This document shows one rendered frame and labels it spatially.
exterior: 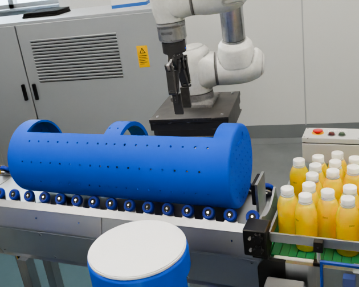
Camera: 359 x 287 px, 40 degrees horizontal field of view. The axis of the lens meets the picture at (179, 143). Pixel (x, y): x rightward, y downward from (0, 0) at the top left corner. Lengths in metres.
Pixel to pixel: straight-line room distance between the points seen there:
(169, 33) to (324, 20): 2.94
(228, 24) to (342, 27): 2.34
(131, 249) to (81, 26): 2.26
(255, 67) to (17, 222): 1.19
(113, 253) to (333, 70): 3.37
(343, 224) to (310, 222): 0.09
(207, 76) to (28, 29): 1.73
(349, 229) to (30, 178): 1.14
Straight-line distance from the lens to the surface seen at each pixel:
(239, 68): 2.18
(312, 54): 4.42
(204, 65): 2.20
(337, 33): 4.39
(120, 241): 1.43
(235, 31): 2.14
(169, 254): 1.34
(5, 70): 3.80
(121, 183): 1.68
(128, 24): 3.29
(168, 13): 1.51
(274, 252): 1.54
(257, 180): 1.63
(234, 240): 1.64
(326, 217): 1.50
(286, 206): 1.51
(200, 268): 1.79
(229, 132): 1.56
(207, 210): 1.64
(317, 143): 1.82
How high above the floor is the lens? 1.79
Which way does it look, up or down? 22 degrees down
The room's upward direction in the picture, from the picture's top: 8 degrees counter-clockwise
